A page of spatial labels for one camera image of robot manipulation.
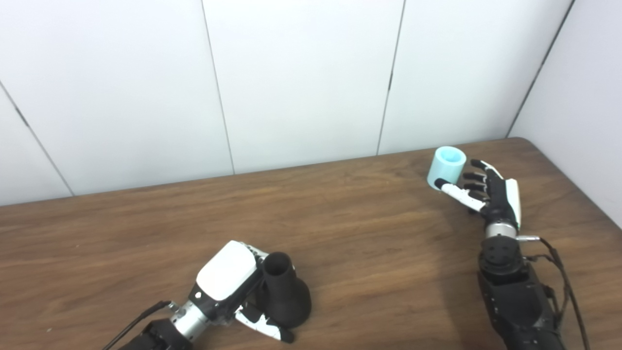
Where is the white and black right hand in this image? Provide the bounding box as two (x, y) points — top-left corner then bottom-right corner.
(434, 159), (521, 229)

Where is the white and black left hand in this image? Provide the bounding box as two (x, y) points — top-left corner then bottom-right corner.
(188, 240), (294, 344)

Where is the light blue cylinder cup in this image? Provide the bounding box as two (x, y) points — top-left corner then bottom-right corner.
(427, 146), (467, 193)

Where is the black flared nozzle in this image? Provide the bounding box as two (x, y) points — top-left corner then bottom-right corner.
(261, 252), (312, 329)

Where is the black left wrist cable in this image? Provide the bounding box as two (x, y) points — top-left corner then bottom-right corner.
(101, 300), (173, 350)

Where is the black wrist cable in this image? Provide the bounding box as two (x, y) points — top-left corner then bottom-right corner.
(101, 300), (173, 350)
(517, 235), (591, 350)

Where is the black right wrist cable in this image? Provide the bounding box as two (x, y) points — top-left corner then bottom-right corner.
(517, 235), (591, 350)

